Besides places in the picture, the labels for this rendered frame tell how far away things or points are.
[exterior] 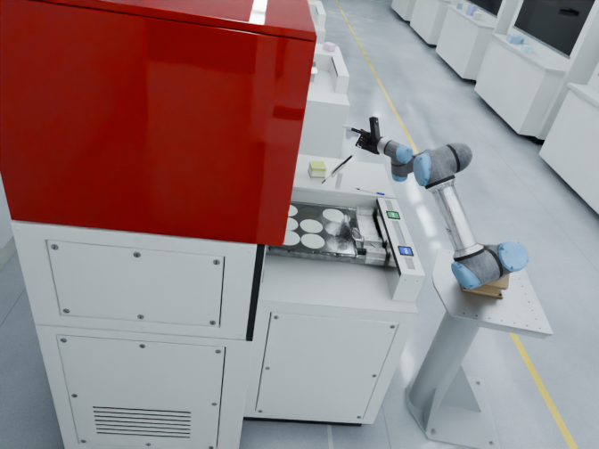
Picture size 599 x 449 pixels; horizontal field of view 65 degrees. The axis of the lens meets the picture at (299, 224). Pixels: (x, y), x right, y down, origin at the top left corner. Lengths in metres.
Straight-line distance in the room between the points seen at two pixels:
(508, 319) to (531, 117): 4.66
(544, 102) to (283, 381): 5.14
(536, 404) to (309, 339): 1.51
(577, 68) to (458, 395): 4.57
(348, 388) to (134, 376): 0.91
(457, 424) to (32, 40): 2.38
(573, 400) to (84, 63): 2.88
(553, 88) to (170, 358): 5.60
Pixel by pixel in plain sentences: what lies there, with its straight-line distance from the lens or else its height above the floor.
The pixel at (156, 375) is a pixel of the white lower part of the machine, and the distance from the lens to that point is 1.82.
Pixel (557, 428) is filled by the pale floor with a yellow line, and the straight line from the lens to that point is 2.99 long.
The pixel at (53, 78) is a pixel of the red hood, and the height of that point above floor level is 1.64.
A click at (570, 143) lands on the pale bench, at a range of 5.66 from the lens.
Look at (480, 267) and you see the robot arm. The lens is 1.85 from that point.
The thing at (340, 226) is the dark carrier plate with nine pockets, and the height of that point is 0.90.
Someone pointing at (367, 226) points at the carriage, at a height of 0.88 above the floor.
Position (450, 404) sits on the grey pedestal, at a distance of 2.73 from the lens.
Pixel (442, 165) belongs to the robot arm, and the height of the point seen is 1.33.
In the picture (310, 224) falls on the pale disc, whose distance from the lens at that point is 2.06.
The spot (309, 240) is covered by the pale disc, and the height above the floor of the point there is 0.90.
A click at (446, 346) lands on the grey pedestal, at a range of 2.31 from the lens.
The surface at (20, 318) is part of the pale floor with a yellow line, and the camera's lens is 2.98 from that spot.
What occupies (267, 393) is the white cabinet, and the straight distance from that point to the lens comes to 2.20.
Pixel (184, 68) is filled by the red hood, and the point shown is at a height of 1.70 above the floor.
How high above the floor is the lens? 2.05
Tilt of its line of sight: 34 degrees down
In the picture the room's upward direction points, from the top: 10 degrees clockwise
